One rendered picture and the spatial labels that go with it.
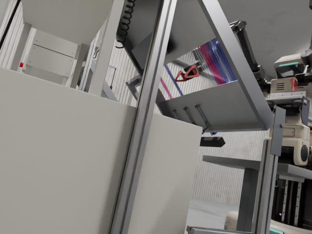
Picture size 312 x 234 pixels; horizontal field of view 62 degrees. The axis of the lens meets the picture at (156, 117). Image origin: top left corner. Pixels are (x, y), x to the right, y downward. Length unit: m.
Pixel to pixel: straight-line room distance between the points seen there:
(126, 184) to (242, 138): 5.31
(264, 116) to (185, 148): 0.36
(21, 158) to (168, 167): 0.39
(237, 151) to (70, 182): 5.24
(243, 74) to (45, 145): 0.68
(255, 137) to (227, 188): 1.34
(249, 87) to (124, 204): 0.59
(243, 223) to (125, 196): 1.00
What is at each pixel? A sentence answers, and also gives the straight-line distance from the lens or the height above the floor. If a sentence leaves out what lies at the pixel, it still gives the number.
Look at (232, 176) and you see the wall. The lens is 5.75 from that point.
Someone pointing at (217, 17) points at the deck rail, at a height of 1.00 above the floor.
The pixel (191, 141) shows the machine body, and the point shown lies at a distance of 0.82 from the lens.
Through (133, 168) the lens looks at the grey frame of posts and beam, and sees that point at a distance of 0.70.
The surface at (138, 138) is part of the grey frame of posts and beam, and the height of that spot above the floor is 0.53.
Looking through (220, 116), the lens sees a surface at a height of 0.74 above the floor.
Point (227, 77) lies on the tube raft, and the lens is 1.09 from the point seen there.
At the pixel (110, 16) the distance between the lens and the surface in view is 0.80.
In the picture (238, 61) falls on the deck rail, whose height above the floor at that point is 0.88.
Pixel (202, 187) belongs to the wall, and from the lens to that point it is 5.25.
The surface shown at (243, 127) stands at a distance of 1.12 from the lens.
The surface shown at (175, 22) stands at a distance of 1.16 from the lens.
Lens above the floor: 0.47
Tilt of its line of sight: 10 degrees up
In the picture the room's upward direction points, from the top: 12 degrees clockwise
